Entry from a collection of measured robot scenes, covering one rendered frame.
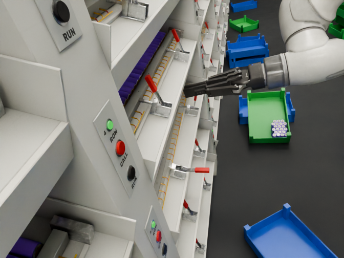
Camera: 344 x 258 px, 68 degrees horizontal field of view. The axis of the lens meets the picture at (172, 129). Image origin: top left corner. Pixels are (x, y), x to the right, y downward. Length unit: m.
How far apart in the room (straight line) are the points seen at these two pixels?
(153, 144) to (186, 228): 0.39
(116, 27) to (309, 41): 0.51
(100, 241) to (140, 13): 0.34
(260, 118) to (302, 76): 0.81
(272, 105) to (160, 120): 1.13
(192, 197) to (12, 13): 0.74
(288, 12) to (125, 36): 0.55
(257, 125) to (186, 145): 0.82
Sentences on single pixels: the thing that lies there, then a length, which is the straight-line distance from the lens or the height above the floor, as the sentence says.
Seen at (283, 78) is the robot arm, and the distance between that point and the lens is 0.75.
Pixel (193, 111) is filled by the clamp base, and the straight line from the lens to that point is 0.84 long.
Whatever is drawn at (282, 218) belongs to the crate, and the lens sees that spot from 1.17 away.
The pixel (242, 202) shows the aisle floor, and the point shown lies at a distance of 1.20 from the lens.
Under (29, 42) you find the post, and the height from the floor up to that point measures 0.94.
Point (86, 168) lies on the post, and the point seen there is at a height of 0.81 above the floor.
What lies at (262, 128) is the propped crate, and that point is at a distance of 1.50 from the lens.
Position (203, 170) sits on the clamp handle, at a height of 0.51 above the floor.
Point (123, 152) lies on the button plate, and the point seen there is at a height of 0.79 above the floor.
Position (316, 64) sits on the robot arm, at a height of 0.65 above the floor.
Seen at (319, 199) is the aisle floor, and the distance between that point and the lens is 1.25.
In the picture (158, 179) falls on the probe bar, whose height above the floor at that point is 0.53.
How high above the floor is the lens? 0.98
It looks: 37 degrees down
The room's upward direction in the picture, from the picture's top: 14 degrees counter-clockwise
